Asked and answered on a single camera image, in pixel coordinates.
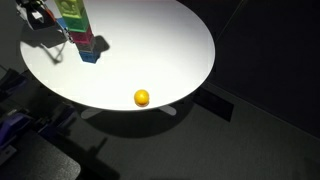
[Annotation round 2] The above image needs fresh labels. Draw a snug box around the yellow-green tower block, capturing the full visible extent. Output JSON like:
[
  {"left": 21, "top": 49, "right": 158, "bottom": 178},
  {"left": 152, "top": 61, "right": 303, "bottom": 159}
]
[{"left": 54, "top": 0, "right": 86, "bottom": 20}]

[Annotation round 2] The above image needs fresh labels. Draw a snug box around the purple clamp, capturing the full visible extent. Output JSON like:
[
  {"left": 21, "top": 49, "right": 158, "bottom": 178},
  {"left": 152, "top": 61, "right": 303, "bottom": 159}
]
[{"left": 0, "top": 112, "right": 32, "bottom": 149}]

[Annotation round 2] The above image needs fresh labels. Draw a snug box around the blue grey tower block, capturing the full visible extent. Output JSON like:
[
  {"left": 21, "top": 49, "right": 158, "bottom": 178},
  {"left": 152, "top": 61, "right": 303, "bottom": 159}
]
[{"left": 78, "top": 41, "right": 101, "bottom": 65}]

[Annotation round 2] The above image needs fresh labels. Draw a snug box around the blue soft cube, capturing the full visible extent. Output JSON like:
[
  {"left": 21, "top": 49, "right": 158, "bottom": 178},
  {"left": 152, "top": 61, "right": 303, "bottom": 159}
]
[{"left": 55, "top": 17, "right": 76, "bottom": 45}]

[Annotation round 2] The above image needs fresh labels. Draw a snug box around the magenta tower block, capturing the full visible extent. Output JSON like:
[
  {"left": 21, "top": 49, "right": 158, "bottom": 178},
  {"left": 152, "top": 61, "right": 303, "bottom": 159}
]
[{"left": 68, "top": 27, "right": 95, "bottom": 46}]

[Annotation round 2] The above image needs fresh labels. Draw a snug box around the green tower block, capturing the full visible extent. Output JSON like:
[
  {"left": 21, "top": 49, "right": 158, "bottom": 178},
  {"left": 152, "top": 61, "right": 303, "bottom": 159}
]
[{"left": 62, "top": 14, "right": 90, "bottom": 34}]

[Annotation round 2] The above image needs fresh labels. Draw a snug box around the grey perforated board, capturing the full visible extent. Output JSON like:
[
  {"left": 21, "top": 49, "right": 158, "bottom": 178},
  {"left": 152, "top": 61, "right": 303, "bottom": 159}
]
[{"left": 0, "top": 129, "right": 82, "bottom": 180}]

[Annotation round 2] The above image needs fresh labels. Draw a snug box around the yellow ball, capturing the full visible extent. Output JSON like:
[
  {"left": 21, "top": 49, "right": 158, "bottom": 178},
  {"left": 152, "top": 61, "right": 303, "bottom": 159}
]
[{"left": 133, "top": 88, "right": 150, "bottom": 108}]

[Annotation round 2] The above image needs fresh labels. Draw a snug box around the dark clamp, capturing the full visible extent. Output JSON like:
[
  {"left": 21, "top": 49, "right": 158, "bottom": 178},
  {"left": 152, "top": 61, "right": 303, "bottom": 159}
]
[{"left": 0, "top": 68, "right": 28, "bottom": 98}]

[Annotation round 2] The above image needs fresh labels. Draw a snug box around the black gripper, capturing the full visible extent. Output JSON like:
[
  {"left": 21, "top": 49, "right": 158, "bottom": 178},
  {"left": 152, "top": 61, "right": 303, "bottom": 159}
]
[{"left": 19, "top": 0, "right": 47, "bottom": 9}]

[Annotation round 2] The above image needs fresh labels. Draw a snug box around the black clamp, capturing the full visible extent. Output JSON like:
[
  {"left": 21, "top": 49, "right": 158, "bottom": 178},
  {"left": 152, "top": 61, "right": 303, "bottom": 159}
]
[{"left": 38, "top": 102, "right": 76, "bottom": 134}]

